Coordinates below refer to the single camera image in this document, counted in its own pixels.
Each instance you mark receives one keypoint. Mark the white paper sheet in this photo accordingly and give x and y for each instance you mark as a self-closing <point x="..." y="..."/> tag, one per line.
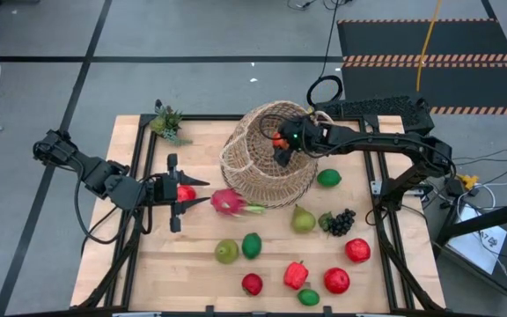
<point x="482" y="246"/>

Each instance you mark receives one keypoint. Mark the black table edge clamp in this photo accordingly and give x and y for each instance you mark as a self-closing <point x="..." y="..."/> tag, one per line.
<point x="209" y="311"/>
<point x="327" y="311"/>

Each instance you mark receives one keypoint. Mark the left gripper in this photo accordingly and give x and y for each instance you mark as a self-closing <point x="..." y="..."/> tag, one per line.
<point x="161" y="191"/>

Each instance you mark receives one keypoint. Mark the green pear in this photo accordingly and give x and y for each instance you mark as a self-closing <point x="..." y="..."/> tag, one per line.
<point x="226" y="251"/>
<point x="303" y="219"/>

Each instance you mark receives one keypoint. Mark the black perforated panel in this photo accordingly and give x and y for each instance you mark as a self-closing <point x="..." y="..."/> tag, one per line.
<point x="368" y="108"/>

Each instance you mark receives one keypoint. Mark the pink dragon fruit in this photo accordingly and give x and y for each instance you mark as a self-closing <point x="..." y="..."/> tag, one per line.
<point x="229" y="201"/>

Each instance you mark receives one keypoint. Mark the red bell pepper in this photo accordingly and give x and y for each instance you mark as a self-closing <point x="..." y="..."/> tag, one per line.
<point x="296" y="274"/>

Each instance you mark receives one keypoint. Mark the silver metal bracket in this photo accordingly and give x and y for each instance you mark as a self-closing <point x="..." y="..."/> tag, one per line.
<point x="376" y="187"/>

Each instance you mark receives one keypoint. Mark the woven wicker basket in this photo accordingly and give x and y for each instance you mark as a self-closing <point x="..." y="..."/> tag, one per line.
<point x="253" y="176"/>

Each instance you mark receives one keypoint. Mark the green succulent plant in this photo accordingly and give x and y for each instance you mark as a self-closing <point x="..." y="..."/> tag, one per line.
<point x="167" y="123"/>

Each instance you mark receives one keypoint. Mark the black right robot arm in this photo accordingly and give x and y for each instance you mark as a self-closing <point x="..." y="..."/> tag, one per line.
<point x="376" y="141"/>

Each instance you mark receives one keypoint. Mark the green lime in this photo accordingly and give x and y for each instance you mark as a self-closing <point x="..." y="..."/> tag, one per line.
<point x="328" y="178"/>
<point x="252" y="245"/>
<point x="308" y="297"/>

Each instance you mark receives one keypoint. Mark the red apple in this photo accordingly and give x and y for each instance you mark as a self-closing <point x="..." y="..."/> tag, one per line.
<point x="336" y="280"/>

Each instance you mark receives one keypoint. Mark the black hazard-striped floor mat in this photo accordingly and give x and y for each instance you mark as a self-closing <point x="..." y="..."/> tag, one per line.
<point x="456" y="86"/>
<point x="425" y="39"/>

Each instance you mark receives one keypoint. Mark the large red strawberry toy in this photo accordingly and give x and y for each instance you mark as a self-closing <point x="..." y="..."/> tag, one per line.
<point x="252" y="284"/>

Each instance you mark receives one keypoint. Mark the dark grapes with leaf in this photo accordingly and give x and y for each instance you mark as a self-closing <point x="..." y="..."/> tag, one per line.
<point x="341" y="223"/>

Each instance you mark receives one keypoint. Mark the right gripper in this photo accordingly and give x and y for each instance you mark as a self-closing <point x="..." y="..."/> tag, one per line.
<point x="304" y="132"/>

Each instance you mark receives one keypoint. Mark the orange-red round fruit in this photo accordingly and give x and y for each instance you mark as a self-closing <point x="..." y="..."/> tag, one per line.
<point x="280" y="142"/>

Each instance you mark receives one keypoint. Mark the yellow clamp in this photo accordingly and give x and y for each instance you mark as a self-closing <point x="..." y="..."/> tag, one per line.
<point x="468" y="181"/>

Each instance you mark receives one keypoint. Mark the black side stand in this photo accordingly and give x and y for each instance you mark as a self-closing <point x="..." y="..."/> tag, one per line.
<point x="500" y="216"/>

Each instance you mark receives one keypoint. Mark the red pomegranate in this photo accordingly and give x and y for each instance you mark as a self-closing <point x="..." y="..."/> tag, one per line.
<point x="357" y="250"/>
<point x="186" y="193"/>

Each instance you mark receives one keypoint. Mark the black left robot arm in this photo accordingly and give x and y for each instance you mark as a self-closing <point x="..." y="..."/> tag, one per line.
<point x="95" y="174"/>

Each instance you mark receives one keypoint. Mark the black metal table frame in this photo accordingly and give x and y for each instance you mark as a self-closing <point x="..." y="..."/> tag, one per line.
<point x="192" y="117"/>

